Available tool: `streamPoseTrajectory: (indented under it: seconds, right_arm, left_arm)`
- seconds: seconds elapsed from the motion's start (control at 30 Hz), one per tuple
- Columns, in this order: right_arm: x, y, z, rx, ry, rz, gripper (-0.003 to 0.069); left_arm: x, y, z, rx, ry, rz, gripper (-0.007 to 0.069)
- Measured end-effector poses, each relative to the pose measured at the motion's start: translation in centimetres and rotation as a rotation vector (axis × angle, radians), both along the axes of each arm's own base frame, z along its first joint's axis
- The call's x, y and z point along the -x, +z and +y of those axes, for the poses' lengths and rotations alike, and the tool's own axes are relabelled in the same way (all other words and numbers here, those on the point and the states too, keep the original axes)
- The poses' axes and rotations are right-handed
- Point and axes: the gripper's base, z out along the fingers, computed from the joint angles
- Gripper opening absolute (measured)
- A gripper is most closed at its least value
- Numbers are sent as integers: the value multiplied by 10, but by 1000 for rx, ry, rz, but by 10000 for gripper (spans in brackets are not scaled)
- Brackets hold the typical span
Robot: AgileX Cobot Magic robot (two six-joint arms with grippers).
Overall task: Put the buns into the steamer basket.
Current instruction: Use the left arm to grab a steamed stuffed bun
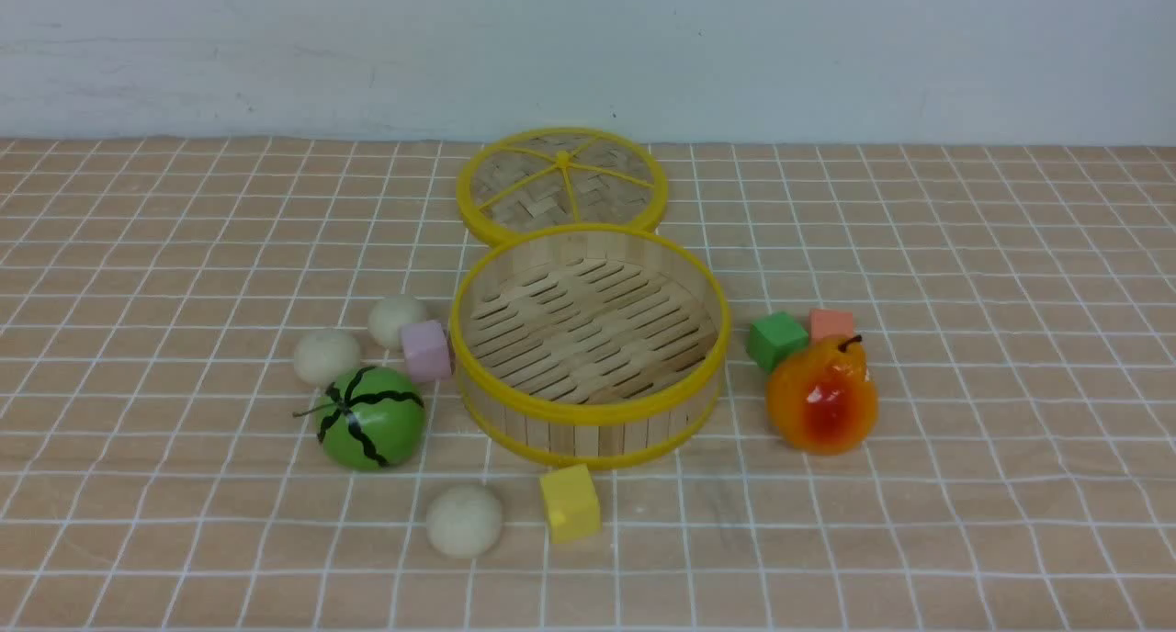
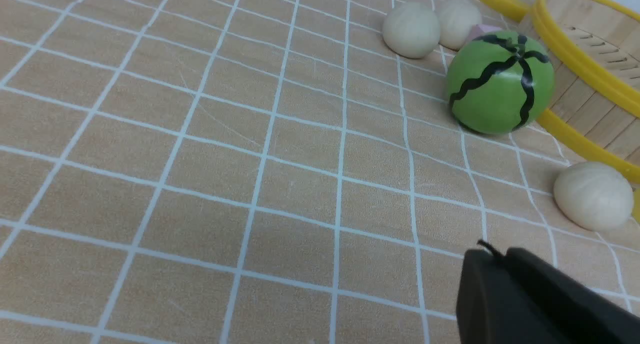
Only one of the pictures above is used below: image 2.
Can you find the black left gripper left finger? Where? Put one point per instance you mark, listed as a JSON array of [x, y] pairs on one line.
[[492, 308]]

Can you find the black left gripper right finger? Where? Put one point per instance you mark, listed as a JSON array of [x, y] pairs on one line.
[[577, 312]]

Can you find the white steamed bun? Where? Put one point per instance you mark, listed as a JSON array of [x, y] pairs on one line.
[[594, 196], [411, 30], [456, 21]]

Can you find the bamboo steamer tray yellow rim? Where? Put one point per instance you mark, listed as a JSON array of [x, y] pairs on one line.
[[594, 50]]

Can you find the green toy watermelon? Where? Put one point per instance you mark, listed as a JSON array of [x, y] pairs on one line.
[[499, 82]]

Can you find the pink foam cube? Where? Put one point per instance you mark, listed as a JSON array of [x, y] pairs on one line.
[[480, 30]]

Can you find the checkered tan tablecloth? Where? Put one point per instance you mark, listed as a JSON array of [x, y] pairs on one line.
[[256, 171]]

